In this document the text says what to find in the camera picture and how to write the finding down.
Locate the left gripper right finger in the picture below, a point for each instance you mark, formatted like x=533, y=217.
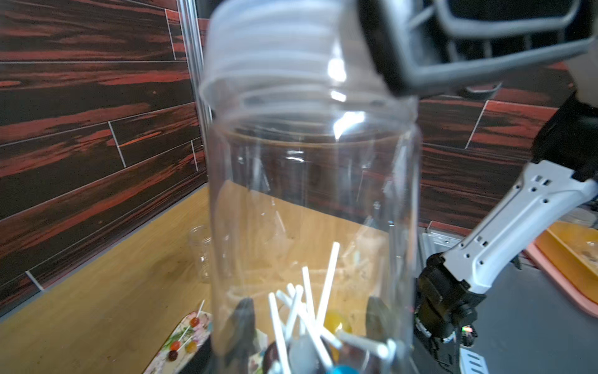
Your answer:
x=383, y=325

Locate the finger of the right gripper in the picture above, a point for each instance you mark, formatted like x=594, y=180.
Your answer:
x=427, y=47

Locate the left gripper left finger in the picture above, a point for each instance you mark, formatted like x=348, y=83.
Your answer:
x=234, y=344

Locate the clear candy jar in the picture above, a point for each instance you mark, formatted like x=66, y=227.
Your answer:
x=199, y=241

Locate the jar with white lid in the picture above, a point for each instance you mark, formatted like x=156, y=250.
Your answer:
x=293, y=170

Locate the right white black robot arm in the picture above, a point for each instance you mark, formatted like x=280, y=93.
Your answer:
x=561, y=175

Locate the floral pattern tray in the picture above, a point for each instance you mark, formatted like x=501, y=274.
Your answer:
x=186, y=338

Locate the pink plastic tray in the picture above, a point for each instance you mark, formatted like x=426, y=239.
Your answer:
x=567, y=288

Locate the yellow plastic tub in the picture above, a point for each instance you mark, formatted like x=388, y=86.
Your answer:
x=572, y=250

